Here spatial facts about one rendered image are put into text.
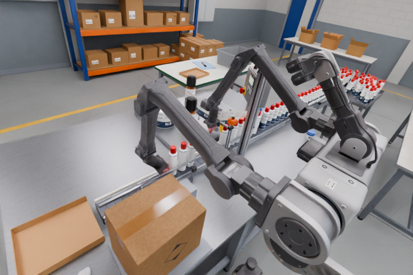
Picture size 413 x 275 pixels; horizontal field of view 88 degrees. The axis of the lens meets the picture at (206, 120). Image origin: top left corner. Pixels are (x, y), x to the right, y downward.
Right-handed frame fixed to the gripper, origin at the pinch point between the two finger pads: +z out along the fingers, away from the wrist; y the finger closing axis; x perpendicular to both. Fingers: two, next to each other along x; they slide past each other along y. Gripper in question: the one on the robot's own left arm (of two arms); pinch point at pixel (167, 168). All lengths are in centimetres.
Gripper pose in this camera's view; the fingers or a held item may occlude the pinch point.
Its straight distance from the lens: 128.3
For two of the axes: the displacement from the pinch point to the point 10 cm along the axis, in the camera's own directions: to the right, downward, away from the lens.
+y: -6.5, -4.8, 5.9
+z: 3.8, 4.6, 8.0
